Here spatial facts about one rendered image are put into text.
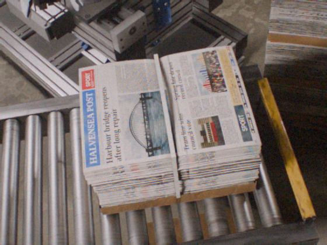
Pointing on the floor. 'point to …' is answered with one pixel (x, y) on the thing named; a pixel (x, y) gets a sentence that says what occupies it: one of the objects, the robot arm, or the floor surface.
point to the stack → (297, 66)
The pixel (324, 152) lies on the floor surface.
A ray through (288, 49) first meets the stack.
